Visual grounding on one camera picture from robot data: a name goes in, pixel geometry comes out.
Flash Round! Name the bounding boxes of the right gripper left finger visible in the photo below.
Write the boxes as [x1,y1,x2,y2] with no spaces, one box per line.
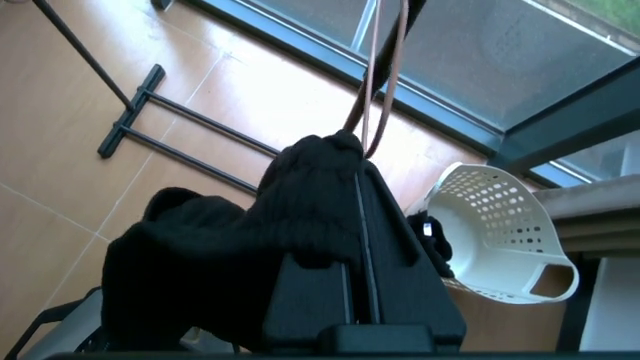
[261,249,375,347]

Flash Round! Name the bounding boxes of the white laundry basket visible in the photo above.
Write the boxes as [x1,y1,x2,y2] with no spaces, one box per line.
[405,161,581,306]

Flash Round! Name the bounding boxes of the black shorts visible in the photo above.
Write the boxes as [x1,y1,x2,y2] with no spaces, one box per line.
[99,128,370,352]

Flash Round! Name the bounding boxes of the beige curtain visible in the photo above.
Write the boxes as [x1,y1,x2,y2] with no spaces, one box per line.
[532,172,640,259]

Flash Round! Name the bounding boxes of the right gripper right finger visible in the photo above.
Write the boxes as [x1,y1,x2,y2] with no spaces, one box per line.
[355,159,467,347]

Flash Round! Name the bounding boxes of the black clothes rack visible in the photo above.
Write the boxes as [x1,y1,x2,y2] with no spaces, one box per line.
[30,0,430,197]

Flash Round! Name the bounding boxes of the pink clothes hanger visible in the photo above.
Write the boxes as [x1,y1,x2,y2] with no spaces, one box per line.
[359,0,411,160]

